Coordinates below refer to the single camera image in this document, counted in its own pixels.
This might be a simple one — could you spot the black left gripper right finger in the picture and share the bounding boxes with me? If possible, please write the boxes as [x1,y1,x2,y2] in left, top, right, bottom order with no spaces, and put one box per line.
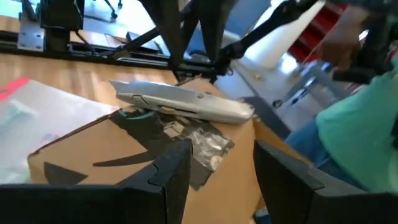
[253,139,398,224]

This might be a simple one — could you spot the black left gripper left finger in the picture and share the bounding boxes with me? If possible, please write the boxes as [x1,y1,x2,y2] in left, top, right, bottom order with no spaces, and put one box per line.
[118,139,193,224]

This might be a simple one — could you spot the taped brown cardboard box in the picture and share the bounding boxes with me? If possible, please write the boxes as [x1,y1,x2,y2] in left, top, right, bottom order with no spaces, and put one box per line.
[27,77,312,224]

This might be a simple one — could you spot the grey white box cutter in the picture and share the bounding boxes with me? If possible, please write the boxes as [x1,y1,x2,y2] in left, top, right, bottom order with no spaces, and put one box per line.
[109,80,256,125]

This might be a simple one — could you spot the white mesh pouch red trim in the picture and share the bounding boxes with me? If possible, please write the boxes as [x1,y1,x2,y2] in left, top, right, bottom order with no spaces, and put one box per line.
[0,77,121,185]

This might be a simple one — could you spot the person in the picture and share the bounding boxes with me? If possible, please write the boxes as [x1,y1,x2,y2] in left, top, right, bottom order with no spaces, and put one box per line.
[284,0,398,194]

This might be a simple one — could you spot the red ribbed crate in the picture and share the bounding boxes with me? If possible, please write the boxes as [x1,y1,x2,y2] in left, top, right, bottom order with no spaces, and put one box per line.
[287,2,348,63]

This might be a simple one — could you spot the person's hand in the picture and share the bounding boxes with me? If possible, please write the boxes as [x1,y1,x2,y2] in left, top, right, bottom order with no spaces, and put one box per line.
[319,5,370,72]

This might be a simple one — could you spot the silver metal handle mechanism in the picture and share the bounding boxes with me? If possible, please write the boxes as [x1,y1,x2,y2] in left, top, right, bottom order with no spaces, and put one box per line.
[272,60,354,109]

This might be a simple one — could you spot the white stand post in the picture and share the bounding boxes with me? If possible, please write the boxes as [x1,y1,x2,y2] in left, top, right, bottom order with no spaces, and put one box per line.
[244,0,326,70]

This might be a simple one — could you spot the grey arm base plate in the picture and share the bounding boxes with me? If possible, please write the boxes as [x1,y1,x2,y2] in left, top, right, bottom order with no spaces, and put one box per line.
[17,14,45,52]

